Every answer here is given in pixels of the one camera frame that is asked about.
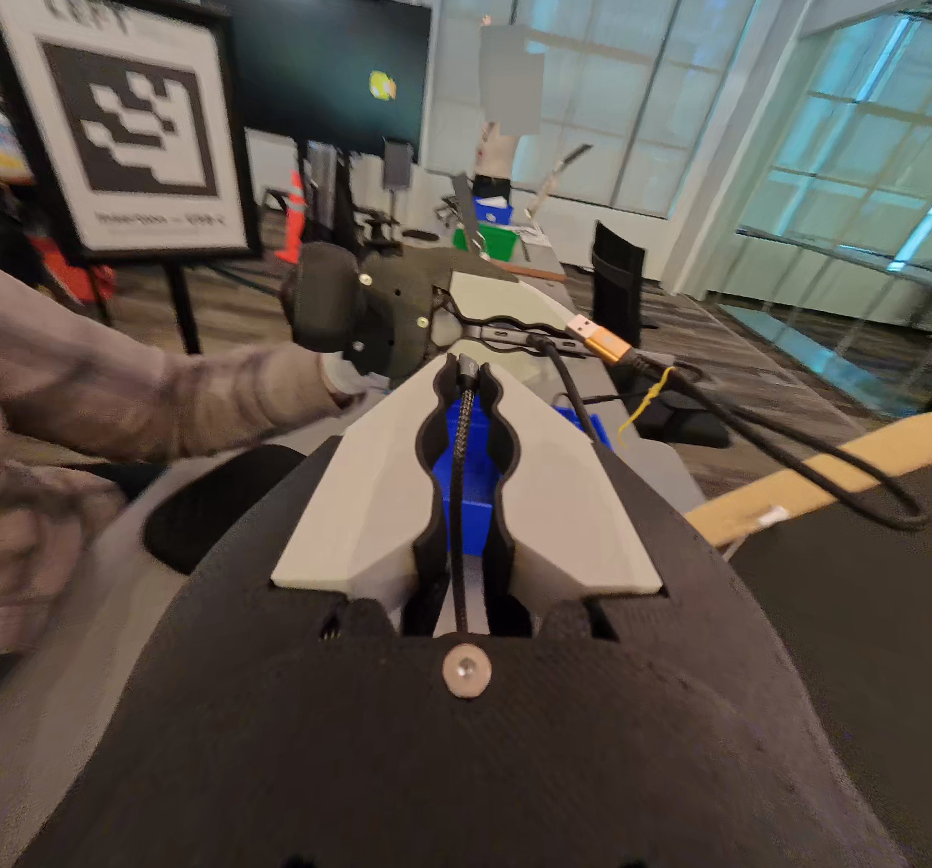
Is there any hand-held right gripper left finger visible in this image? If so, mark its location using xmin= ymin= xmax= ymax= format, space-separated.
xmin=269 ymin=355 xmax=457 ymax=635

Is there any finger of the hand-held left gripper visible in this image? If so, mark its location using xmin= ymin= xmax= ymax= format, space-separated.
xmin=435 ymin=270 xmax=578 ymax=334
xmin=491 ymin=353 xmax=576 ymax=421

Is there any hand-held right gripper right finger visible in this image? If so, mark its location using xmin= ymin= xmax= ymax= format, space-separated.
xmin=479 ymin=362 xmax=665 ymax=635

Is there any grey usb hub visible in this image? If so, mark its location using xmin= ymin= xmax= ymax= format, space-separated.
xmin=459 ymin=322 xmax=588 ymax=360

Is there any black hub cable orange plug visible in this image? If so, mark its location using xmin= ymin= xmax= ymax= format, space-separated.
xmin=526 ymin=312 xmax=932 ymax=533

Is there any blue plastic bin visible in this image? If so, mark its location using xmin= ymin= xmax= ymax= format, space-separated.
xmin=432 ymin=397 xmax=614 ymax=557

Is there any black braided usb-c cable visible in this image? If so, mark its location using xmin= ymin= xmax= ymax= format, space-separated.
xmin=446 ymin=353 xmax=485 ymax=636

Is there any person's left forearm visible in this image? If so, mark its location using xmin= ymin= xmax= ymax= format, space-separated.
xmin=0 ymin=270 xmax=343 ymax=465

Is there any person's left hand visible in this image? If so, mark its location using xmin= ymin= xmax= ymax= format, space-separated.
xmin=319 ymin=350 xmax=374 ymax=405

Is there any green plastic bin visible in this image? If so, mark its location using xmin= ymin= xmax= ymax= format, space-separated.
xmin=451 ymin=222 xmax=521 ymax=262

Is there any grey tilted panel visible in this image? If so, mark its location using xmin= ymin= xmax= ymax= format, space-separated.
xmin=450 ymin=171 xmax=492 ymax=259

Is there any black office chair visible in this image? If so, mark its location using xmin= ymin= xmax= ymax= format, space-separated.
xmin=590 ymin=220 xmax=731 ymax=448

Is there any orange traffic cone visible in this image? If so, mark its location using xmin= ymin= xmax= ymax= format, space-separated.
xmin=274 ymin=168 xmax=308 ymax=266

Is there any black monitor stand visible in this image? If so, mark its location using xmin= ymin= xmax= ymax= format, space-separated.
xmin=295 ymin=140 xmax=365 ymax=246

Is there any grey tablet on stand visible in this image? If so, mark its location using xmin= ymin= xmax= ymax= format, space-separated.
xmin=382 ymin=137 xmax=414 ymax=192

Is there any white desk lamp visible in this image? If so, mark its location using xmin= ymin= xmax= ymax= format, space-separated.
xmin=523 ymin=142 xmax=595 ymax=223

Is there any black oval pad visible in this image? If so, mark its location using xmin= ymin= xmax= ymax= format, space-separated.
xmin=142 ymin=443 xmax=308 ymax=576

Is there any large black monitor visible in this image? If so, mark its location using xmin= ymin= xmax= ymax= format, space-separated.
xmin=195 ymin=0 xmax=433 ymax=164

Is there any black board with tan edge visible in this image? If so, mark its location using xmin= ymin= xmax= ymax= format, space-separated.
xmin=684 ymin=411 xmax=932 ymax=868

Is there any framed marker sign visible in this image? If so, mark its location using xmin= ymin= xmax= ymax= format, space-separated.
xmin=0 ymin=0 xmax=265 ymax=356

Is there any yellow wire tie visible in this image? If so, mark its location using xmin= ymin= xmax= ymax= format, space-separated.
xmin=617 ymin=364 xmax=678 ymax=442

